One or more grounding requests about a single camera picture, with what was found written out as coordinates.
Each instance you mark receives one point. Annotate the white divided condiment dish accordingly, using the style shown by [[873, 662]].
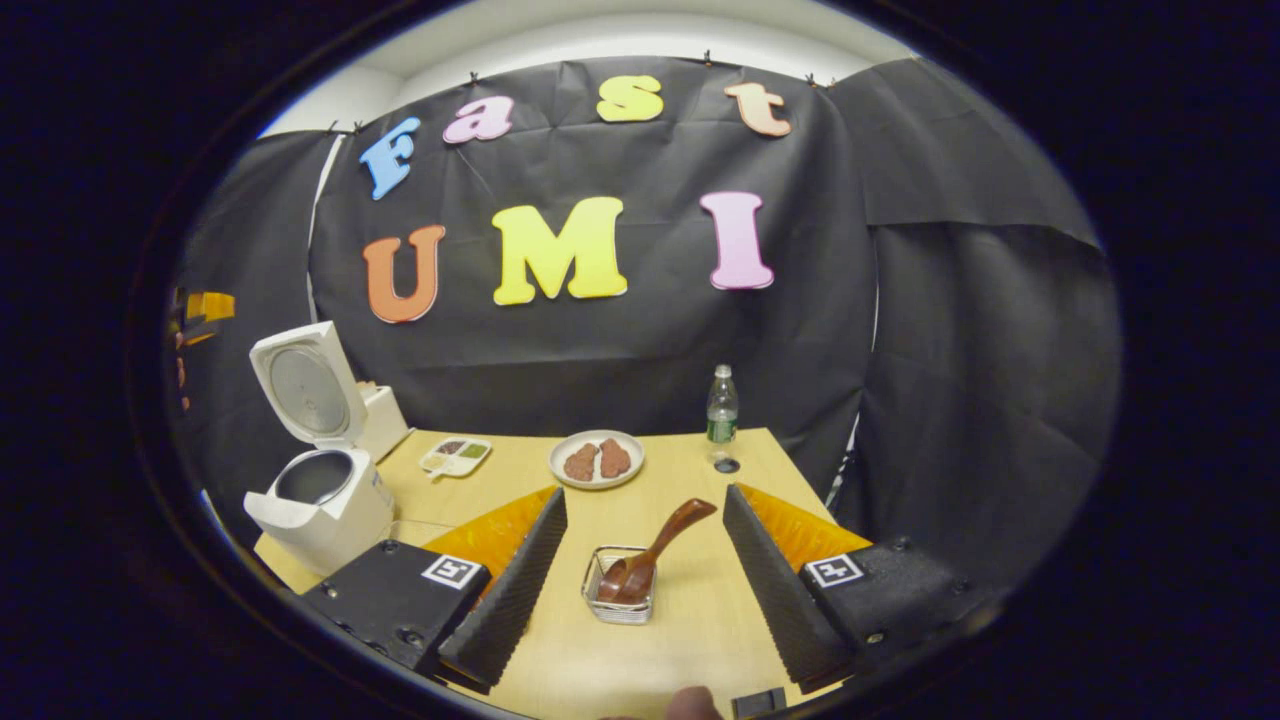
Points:
[[455, 458]]

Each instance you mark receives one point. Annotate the brown meat piece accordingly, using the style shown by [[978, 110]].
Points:
[[614, 458], [580, 463]]

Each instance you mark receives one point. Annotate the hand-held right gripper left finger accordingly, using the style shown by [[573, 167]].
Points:
[[510, 600]]

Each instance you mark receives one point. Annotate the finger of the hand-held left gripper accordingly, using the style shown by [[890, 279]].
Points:
[[205, 310]]

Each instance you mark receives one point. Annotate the black backdrop cloth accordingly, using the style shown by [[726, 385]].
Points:
[[650, 330]]

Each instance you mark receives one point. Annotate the brown wooden spoon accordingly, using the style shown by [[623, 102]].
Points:
[[660, 540]]

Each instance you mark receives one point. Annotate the green plastic bottle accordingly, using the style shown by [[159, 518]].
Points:
[[722, 410]]

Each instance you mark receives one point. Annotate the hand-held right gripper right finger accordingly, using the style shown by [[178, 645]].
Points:
[[775, 590]]

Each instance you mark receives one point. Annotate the white rice cooker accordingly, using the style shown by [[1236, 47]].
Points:
[[330, 515]]

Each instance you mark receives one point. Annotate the white toaster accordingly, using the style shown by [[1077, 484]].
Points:
[[385, 420]]

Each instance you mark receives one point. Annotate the dark bottle cap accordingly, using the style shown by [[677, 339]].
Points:
[[727, 465]]

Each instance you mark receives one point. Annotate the white round plate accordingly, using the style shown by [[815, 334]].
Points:
[[597, 484]]

